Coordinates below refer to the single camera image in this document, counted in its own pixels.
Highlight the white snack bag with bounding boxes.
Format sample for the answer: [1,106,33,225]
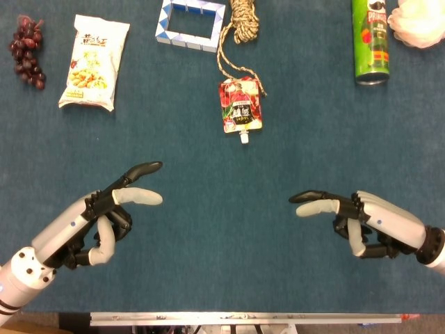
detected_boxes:
[58,14,131,113]

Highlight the green Pringles can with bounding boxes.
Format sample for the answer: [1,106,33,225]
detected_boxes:
[350,0,391,86]

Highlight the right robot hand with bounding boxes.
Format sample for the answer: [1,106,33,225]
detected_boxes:
[288,189,428,260]

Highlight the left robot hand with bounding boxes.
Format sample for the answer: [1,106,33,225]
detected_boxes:
[31,161,164,271]

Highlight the dark red grape bunch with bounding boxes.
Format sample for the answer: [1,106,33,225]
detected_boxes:
[8,15,47,90]

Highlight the braided tan rope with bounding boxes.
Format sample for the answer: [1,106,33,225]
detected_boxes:
[216,0,268,98]

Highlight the pink bath sponge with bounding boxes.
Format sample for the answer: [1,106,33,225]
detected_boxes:
[387,0,445,49]

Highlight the aluminium frame rail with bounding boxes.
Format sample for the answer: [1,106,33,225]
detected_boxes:
[89,312,421,327]

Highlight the red jelly drink pouch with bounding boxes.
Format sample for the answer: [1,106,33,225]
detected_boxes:
[218,77,264,145]

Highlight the blue white snake puzzle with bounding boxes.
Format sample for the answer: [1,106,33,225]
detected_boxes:
[154,0,227,54]

